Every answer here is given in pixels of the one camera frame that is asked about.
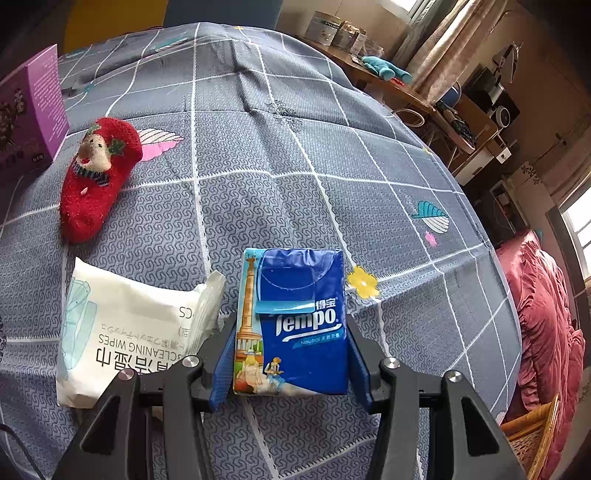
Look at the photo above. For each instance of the beige curtain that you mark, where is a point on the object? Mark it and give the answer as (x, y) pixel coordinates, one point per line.
(443, 55)

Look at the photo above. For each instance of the teal cloth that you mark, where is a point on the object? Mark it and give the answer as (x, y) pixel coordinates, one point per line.
(383, 67)

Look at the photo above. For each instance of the blue tissue pack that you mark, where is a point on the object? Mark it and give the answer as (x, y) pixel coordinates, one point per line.
(295, 323)

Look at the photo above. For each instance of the wooden desk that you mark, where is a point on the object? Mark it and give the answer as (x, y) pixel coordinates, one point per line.
(401, 92)

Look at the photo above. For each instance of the dark pink quilt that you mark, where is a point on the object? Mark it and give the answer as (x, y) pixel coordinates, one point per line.
(540, 323)

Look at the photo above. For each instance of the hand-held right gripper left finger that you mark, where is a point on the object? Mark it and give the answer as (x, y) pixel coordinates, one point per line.
(221, 364)

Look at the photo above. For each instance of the white wet wipes pack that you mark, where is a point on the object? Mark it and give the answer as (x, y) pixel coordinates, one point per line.
(124, 323)

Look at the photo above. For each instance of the black speaker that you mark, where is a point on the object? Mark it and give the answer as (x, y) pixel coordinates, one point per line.
(503, 113)

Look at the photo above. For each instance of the purple cardboard box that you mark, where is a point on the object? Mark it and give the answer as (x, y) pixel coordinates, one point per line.
(41, 101)

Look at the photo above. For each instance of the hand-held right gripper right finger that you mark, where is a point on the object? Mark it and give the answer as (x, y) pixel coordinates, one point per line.
(358, 364)

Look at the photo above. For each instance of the red fluffy sock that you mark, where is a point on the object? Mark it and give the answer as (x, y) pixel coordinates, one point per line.
(87, 203)

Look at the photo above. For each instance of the white round tin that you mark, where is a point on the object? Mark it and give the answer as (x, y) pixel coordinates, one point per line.
(323, 27)

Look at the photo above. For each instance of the rattan chair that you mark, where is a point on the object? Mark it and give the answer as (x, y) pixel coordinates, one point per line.
(531, 443)

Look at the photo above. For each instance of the window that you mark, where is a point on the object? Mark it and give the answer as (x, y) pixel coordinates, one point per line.
(577, 221)

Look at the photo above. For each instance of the grey checked bedsheet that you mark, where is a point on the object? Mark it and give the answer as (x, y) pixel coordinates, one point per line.
(323, 184)

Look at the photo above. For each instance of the yellow panel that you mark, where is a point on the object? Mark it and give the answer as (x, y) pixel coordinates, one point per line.
(115, 23)

